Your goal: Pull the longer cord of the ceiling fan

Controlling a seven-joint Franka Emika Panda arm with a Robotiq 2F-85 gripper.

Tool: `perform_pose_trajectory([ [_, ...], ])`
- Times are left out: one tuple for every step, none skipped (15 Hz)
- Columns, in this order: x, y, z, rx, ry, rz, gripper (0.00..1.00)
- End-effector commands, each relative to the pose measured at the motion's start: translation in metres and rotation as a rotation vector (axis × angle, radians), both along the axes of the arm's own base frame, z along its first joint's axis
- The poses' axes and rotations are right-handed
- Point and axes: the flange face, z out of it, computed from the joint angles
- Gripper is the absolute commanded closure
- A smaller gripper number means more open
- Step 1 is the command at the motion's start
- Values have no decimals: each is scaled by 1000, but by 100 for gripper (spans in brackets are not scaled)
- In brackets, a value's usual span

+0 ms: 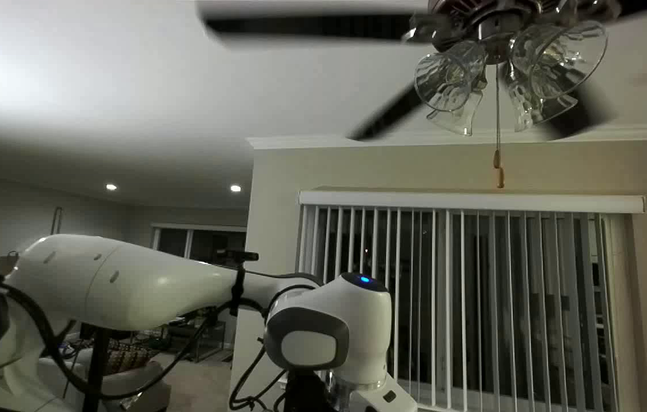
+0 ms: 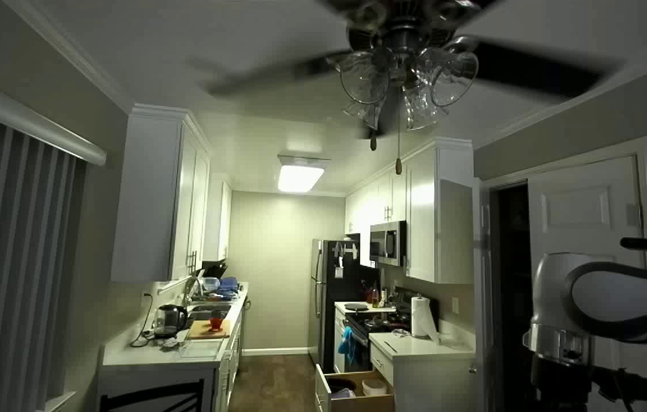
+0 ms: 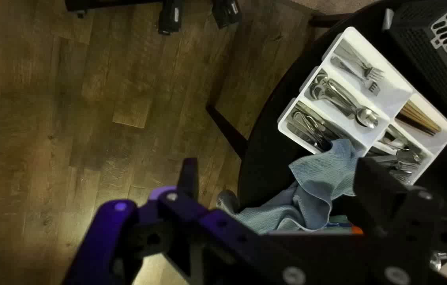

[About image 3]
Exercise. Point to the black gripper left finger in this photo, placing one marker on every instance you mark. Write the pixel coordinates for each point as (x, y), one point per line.
(128, 238)

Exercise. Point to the metal spoons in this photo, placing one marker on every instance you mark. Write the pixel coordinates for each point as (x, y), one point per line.
(365, 118)

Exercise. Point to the metal knives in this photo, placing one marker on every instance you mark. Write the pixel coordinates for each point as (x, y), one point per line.
(307, 127)

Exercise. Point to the white plastic cutlery tray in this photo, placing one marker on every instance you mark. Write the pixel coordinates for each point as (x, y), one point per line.
(390, 97)

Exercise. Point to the wooden chopsticks bundle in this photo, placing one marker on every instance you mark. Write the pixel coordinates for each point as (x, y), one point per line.
(417, 115)

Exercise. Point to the dark wooden table leg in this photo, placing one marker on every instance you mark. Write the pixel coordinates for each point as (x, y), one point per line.
(228, 132)

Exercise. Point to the black stand foot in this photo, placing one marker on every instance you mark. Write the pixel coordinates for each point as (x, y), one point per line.
(171, 16)
(226, 12)

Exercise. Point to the black round table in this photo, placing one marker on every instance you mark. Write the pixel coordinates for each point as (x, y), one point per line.
(264, 159)

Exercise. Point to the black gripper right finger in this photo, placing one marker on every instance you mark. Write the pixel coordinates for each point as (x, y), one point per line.
(406, 232)

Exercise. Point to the blue cloth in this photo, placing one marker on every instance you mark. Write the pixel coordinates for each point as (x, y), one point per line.
(318, 179)

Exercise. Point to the metal forks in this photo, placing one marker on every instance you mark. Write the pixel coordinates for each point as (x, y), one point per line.
(362, 69)

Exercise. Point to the small metal utensils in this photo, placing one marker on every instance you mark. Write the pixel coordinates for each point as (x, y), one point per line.
(405, 154)

